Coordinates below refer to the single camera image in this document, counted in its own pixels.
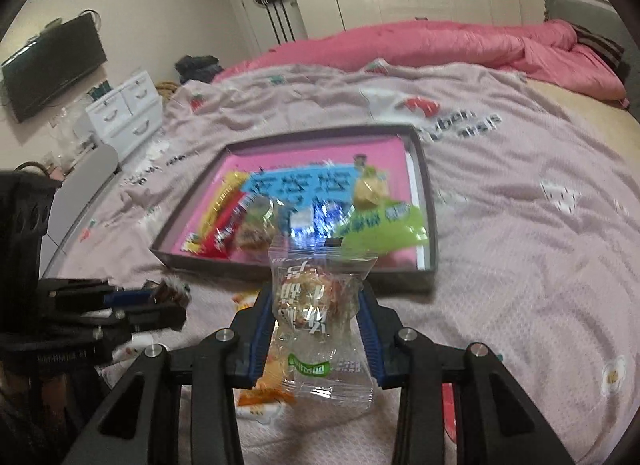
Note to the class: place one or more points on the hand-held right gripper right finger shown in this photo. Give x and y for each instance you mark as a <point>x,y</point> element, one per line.
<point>372,340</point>

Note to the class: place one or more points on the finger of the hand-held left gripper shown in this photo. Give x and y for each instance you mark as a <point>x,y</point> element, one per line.
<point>150,317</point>
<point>100,292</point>

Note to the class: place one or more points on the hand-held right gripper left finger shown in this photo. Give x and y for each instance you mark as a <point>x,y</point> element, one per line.
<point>255,340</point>

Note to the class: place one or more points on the clear crispy snack packet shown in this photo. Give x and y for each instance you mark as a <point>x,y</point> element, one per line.
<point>320,295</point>

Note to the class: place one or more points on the dark cardboard tray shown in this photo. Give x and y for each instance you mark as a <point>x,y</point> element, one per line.
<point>200,265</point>

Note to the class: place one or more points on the green candy packet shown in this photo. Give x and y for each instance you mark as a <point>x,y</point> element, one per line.
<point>385,230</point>

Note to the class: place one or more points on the red snack packet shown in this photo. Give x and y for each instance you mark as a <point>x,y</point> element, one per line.
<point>227,232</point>

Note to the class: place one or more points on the clear brown pastry packet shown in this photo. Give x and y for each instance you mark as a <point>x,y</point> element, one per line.
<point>256,225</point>

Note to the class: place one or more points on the blue cookie packet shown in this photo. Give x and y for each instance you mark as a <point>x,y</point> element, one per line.
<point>320,220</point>

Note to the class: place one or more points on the yellow candy stick packet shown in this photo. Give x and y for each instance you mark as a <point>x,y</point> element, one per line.
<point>220,200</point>

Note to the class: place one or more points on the clear yellow pastry packet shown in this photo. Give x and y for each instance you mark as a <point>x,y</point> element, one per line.
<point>370,190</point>

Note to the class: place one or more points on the orange white snack packet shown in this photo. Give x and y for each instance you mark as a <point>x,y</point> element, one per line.
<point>267,392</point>

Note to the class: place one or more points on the grey chair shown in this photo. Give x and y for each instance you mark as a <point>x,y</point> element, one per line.
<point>75,195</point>

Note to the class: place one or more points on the strawberry printed blanket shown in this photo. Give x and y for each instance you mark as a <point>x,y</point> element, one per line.
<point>500,245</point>

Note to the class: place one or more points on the white drawer cabinet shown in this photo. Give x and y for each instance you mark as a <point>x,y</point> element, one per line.
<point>127,115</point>

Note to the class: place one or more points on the black television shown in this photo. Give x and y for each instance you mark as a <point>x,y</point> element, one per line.
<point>50,70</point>

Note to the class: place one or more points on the brown woven basket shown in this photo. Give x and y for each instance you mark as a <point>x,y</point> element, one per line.
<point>169,88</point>

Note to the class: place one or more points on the dark clothes pile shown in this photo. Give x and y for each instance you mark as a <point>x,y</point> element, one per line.
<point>197,67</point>

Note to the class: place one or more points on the pink quilt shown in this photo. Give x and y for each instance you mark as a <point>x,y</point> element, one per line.
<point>425,45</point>

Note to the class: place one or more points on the beige bed sheet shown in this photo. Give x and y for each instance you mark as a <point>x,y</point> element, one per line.
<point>580,105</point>

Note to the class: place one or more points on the striped pillow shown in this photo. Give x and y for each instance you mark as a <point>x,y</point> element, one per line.
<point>597,47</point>

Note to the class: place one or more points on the grey padded headboard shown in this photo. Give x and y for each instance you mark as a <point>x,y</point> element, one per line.
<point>565,7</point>

